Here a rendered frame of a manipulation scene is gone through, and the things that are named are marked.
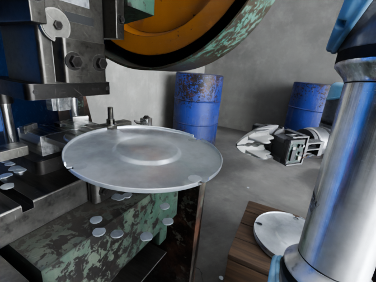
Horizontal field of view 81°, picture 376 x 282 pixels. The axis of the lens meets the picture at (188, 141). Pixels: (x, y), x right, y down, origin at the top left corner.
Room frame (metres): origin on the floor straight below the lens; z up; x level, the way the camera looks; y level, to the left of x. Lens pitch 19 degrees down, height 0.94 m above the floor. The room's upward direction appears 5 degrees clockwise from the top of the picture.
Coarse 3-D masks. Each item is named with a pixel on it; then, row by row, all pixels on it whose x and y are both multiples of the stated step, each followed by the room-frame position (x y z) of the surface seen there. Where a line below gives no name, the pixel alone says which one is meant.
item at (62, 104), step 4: (48, 100) 0.50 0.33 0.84; (52, 100) 0.49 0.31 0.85; (56, 100) 0.50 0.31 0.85; (60, 100) 0.50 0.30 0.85; (64, 100) 0.51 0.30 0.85; (68, 100) 0.52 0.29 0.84; (48, 104) 0.50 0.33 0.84; (52, 104) 0.49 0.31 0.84; (56, 104) 0.50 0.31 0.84; (60, 104) 0.50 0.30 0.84; (64, 104) 0.51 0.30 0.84; (68, 104) 0.52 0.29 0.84; (48, 108) 0.50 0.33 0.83; (52, 108) 0.49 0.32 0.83; (56, 108) 0.50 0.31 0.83; (60, 108) 0.50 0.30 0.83; (64, 108) 0.51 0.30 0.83; (68, 108) 0.52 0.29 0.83
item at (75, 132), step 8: (80, 128) 0.49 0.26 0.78; (88, 128) 0.50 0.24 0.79; (96, 128) 0.50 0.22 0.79; (112, 128) 0.52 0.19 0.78; (48, 136) 0.44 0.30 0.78; (56, 136) 0.44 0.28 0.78; (64, 136) 0.43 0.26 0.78; (72, 136) 0.44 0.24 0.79; (56, 144) 0.41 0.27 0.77; (64, 144) 0.40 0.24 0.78; (72, 168) 0.43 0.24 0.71; (88, 184) 0.40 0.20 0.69; (88, 192) 0.40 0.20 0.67; (96, 192) 0.40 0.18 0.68; (104, 192) 0.40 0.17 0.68; (112, 192) 0.43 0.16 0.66; (96, 200) 0.40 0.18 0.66
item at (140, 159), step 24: (72, 144) 0.38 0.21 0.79; (96, 144) 0.39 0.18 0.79; (120, 144) 0.39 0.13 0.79; (144, 144) 0.41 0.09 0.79; (168, 144) 0.42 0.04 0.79; (192, 144) 0.46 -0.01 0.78; (96, 168) 0.30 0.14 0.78; (120, 168) 0.31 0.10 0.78; (144, 168) 0.32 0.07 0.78; (168, 168) 0.33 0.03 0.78; (192, 168) 0.34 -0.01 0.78; (216, 168) 0.35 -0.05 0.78; (144, 192) 0.25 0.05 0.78
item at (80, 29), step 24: (48, 0) 0.44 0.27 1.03; (72, 0) 0.48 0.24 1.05; (96, 0) 0.53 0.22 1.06; (48, 24) 0.42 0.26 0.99; (72, 24) 0.48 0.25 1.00; (96, 24) 0.53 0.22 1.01; (24, 48) 0.44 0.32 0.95; (48, 48) 0.43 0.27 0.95; (72, 48) 0.44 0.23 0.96; (96, 48) 0.49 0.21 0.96; (24, 72) 0.44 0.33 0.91; (48, 72) 0.43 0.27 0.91; (72, 72) 0.44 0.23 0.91; (96, 72) 0.49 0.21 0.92
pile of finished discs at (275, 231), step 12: (264, 216) 0.79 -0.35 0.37; (276, 216) 0.80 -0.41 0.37; (288, 216) 0.81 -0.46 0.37; (264, 228) 0.71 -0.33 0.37; (276, 228) 0.72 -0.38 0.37; (288, 228) 0.72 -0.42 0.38; (300, 228) 0.73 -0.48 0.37; (264, 240) 0.65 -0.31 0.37; (276, 240) 0.66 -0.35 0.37; (288, 240) 0.65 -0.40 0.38; (276, 252) 0.60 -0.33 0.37
